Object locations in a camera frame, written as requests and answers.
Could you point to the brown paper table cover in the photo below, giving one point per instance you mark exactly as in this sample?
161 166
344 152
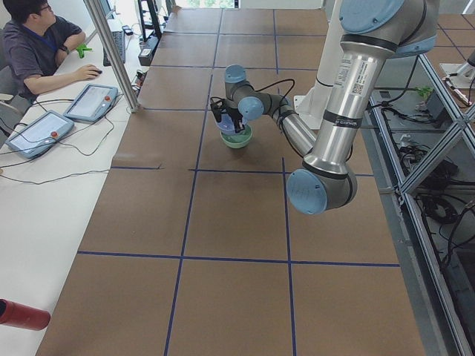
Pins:
193 248

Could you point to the seated man in grey shirt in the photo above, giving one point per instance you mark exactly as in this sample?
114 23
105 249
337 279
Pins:
36 42

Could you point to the green bowl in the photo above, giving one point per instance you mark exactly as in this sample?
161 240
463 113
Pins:
239 140

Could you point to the teach pendant tablet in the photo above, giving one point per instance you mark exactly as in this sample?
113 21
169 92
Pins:
92 103
40 135

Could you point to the far teach pendant tablet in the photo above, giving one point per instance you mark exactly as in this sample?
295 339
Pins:
92 103

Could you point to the aluminium frame rack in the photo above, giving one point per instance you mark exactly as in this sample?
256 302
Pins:
424 145

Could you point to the black keyboard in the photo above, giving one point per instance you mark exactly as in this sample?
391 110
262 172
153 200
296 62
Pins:
118 37

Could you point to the green clamp tool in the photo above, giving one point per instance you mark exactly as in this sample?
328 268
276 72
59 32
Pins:
82 50

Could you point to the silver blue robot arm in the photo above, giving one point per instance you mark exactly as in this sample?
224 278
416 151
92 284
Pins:
371 33

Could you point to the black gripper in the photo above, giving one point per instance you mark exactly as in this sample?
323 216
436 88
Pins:
235 117

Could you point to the near teach pendant tablet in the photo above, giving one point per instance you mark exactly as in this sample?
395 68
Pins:
40 135

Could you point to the aluminium frame post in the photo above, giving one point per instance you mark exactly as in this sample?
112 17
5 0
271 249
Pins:
100 23

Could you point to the red cylinder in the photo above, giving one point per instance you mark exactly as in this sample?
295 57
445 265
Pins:
24 317

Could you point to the blue bowl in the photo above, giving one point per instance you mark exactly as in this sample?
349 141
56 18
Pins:
227 126

